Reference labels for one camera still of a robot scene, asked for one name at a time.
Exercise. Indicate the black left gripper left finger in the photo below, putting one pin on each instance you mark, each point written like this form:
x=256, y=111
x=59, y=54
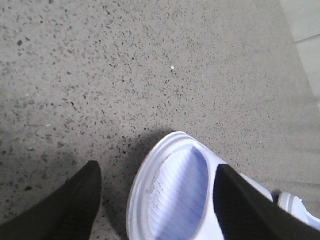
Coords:
x=67, y=214

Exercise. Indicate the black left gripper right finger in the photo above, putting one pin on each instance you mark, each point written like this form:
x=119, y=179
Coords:
x=243, y=213

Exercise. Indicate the light blue slipper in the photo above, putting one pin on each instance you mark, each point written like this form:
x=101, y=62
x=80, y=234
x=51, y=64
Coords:
x=172, y=194
x=293, y=205

